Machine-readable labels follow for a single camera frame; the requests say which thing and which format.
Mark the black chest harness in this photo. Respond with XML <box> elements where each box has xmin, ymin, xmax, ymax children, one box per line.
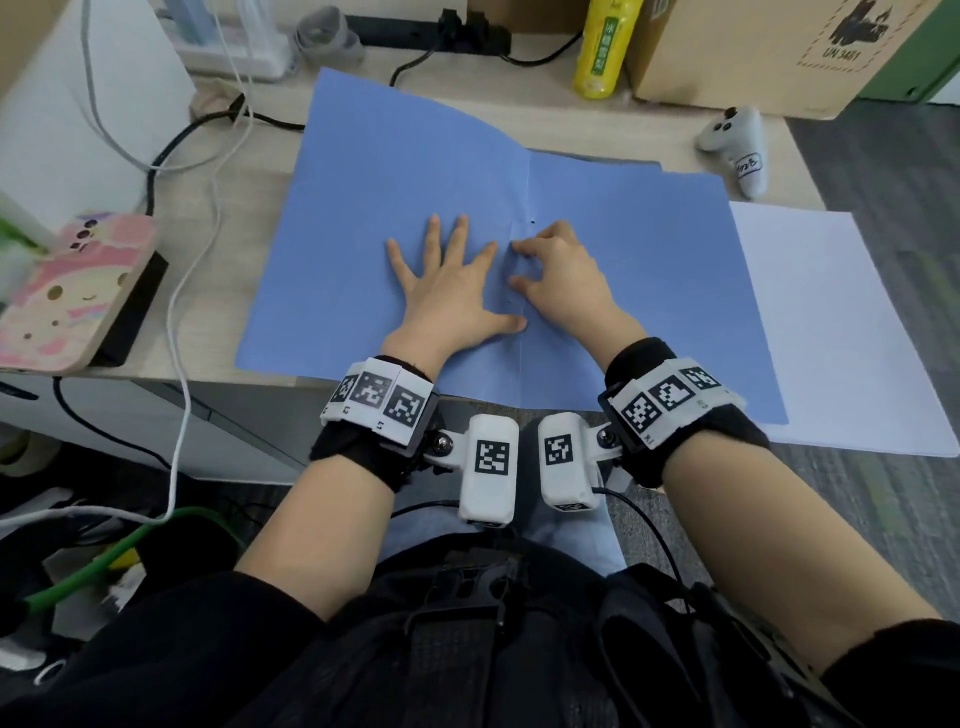
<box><xmin>224</xmin><ymin>532</ymin><xmax>864</xmax><ymax>728</ymax></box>

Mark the white game controller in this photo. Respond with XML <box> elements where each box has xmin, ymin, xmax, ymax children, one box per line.
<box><xmin>695</xmin><ymin>104</ymin><xmax>770</xmax><ymax>200</ymax></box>

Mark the person's leg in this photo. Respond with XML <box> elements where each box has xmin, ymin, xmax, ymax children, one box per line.
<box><xmin>521</xmin><ymin>479</ymin><xmax>628</xmax><ymax>579</ymax></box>
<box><xmin>378</xmin><ymin>498</ymin><xmax>481</xmax><ymax>562</ymax></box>

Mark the thick black cable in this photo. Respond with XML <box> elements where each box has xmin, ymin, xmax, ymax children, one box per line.
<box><xmin>144</xmin><ymin>93</ymin><xmax>307</xmax><ymax>219</ymax></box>

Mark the gray rolled strap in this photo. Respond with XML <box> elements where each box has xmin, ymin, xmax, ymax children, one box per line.
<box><xmin>292</xmin><ymin>5</ymin><xmax>367</xmax><ymax>70</ymax></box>

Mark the person's right leg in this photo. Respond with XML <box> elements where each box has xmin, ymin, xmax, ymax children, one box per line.
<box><xmin>521</xmin><ymin>479</ymin><xmax>628</xmax><ymax>579</ymax></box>

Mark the stack of white papers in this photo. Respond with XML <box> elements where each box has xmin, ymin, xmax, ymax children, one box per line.
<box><xmin>731</xmin><ymin>200</ymin><xmax>960</xmax><ymax>459</ymax></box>

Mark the white power strip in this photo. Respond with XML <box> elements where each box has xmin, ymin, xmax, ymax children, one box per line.
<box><xmin>166</xmin><ymin>26</ymin><xmax>295</xmax><ymax>82</ymax></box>

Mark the person's left hand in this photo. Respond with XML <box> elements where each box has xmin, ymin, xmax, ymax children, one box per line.
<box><xmin>380</xmin><ymin>213</ymin><xmax>529</xmax><ymax>376</ymax></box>

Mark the black camera cable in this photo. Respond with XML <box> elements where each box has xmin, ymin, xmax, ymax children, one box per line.
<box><xmin>592</xmin><ymin>487</ymin><xmax>688</xmax><ymax>594</ymax></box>
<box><xmin>389</xmin><ymin>498</ymin><xmax>463</xmax><ymax>520</ymax></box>

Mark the person's left forearm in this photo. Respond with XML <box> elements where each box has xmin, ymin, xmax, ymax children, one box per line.
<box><xmin>236</xmin><ymin>453</ymin><xmax>399</xmax><ymax>624</ymax></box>

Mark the green cabinet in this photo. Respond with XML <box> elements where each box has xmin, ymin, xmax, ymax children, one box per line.
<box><xmin>858</xmin><ymin>0</ymin><xmax>960</xmax><ymax>106</ymax></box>

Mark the cardboard box black logo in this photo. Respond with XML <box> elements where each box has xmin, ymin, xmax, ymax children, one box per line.
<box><xmin>626</xmin><ymin>0</ymin><xmax>939</xmax><ymax>121</ymax></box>

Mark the person's black shirt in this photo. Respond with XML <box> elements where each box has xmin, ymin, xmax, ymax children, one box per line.
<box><xmin>0</xmin><ymin>569</ymin><xmax>960</xmax><ymax>728</ymax></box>

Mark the black marker wrist strap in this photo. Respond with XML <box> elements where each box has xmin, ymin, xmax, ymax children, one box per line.
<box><xmin>309</xmin><ymin>356</ymin><xmax>444</xmax><ymax>493</ymax></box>
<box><xmin>597</xmin><ymin>337</ymin><xmax>772</xmax><ymax>489</ymax></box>

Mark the green cable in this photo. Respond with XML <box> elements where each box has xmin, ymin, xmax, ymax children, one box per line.
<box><xmin>20</xmin><ymin>504</ymin><xmax>243</xmax><ymax>615</ymax></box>

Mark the blue charger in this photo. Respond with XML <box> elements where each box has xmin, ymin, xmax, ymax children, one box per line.
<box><xmin>161</xmin><ymin>0</ymin><xmax>217</xmax><ymax>46</ymax></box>

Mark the pink cartoon phone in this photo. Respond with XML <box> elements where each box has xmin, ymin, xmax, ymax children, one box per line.
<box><xmin>0</xmin><ymin>212</ymin><xmax>159</xmax><ymax>375</ymax></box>

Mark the black power strip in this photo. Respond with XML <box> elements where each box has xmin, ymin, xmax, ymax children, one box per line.
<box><xmin>343</xmin><ymin>11</ymin><xmax>513</xmax><ymax>60</ymax></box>

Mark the black power cord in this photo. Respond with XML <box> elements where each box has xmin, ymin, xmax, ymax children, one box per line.
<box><xmin>498</xmin><ymin>29</ymin><xmax>586</xmax><ymax>70</ymax></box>
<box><xmin>388</xmin><ymin>43</ymin><xmax>445</xmax><ymax>89</ymax></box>

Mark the gray cable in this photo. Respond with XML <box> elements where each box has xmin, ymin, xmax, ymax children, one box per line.
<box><xmin>78</xmin><ymin>0</ymin><xmax>228</xmax><ymax>175</ymax></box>

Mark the person's right hand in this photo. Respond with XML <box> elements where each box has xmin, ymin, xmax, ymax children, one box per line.
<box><xmin>508</xmin><ymin>219</ymin><xmax>648</xmax><ymax>373</ymax></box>

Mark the yellow drink bottle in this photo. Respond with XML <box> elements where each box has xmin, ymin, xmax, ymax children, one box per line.
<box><xmin>573</xmin><ymin>0</ymin><xmax>646</xmax><ymax>100</ymax></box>

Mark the person's right forearm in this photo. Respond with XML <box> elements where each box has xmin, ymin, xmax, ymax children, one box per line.
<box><xmin>663</xmin><ymin>431</ymin><xmax>943</xmax><ymax>676</ymax></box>

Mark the white charger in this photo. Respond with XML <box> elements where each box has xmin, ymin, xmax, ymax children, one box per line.
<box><xmin>230</xmin><ymin>0</ymin><xmax>273</xmax><ymax>46</ymax></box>

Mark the black plug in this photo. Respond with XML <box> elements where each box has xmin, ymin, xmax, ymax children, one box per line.
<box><xmin>437</xmin><ymin>7</ymin><xmax>493</xmax><ymax>55</ymax></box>

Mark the black power bank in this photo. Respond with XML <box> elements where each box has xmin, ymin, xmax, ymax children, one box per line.
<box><xmin>89</xmin><ymin>251</ymin><xmax>170</xmax><ymax>369</ymax></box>

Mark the person's left leg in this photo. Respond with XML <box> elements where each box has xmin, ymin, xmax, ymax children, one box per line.
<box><xmin>378</xmin><ymin>498</ymin><xmax>481</xmax><ymax>562</ymax></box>

